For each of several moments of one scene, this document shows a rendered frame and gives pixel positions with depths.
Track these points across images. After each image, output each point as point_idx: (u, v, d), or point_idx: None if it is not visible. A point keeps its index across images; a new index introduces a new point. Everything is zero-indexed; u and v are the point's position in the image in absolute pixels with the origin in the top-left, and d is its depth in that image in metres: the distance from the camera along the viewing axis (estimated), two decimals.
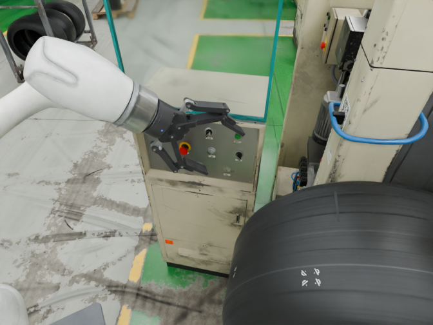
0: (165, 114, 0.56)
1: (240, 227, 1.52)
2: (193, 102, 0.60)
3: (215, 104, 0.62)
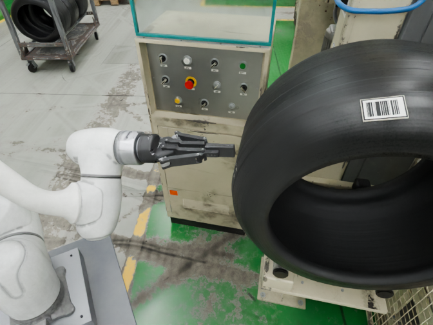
0: (148, 162, 0.75)
1: None
2: (168, 162, 0.69)
3: (188, 160, 0.69)
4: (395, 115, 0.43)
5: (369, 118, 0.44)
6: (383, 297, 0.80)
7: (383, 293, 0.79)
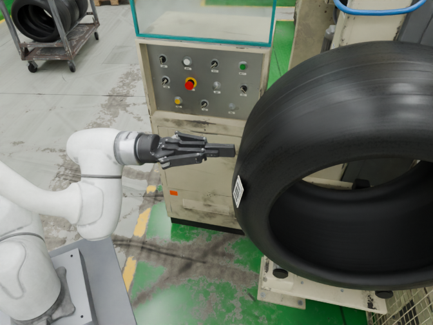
0: (148, 163, 0.75)
1: None
2: (168, 163, 0.69)
3: (188, 160, 0.69)
4: (240, 192, 0.61)
5: (237, 203, 0.63)
6: (386, 293, 0.79)
7: (386, 296, 0.80)
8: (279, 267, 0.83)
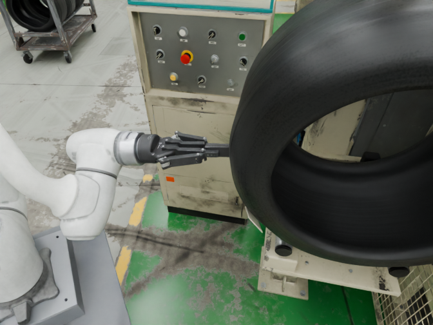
0: (148, 163, 0.75)
1: None
2: (168, 163, 0.69)
3: (188, 160, 0.69)
4: (251, 220, 0.67)
5: (259, 229, 0.68)
6: (392, 274, 0.72)
7: (401, 271, 0.71)
8: (280, 252, 0.78)
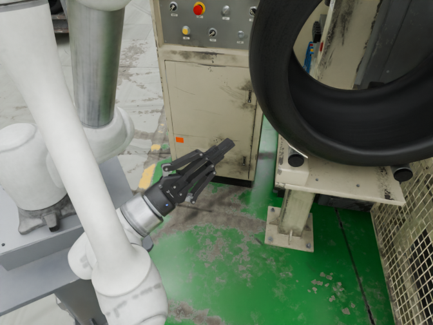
0: (154, 196, 0.64)
1: (251, 109, 1.53)
2: (169, 164, 0.66)
3: (188, 155, 0.68)
4: (293, 148, 0.76)
5: (303, 155, 0.77)
6: (401, 180, 0.79)
7: (401, 174, 0.77)
8: (303, 160, 0.82)
